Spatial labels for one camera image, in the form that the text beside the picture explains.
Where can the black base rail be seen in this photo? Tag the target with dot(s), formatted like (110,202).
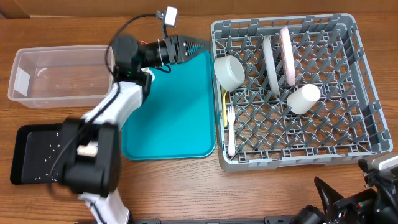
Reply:
(266,220)

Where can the white round plate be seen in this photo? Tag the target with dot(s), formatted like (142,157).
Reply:
(270,66)

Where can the white napkin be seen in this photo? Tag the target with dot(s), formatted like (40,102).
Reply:
(150,72)

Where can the clear plastic bin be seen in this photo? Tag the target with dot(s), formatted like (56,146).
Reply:
(61,76)

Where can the spilled white rice pile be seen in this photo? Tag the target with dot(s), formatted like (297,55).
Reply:
(47,148)

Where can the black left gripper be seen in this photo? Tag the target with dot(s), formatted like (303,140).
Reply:
(176,49)

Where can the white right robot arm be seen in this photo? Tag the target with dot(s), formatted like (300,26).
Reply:
(376,204)

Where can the grey bowl of rice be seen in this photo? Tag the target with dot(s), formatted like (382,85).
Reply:
(229,72)

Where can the grey dishwasher rack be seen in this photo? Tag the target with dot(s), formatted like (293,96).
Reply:
(346,124)

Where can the yellow plastic spoon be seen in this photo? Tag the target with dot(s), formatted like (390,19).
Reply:
(224,112)

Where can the pink round plate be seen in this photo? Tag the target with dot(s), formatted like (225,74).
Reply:
(287,55)

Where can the teal plastic tray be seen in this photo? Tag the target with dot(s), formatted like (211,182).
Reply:
(177,120)

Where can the white plastic cup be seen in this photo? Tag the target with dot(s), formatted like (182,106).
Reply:
(303,99)

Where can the white plastic fork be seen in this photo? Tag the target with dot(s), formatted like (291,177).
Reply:
(231,140)

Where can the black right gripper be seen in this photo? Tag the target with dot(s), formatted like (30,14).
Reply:
(342,210)

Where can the black tray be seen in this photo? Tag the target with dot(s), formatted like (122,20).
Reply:
(23,163)

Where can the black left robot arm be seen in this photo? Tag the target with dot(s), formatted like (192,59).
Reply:
(90,160)

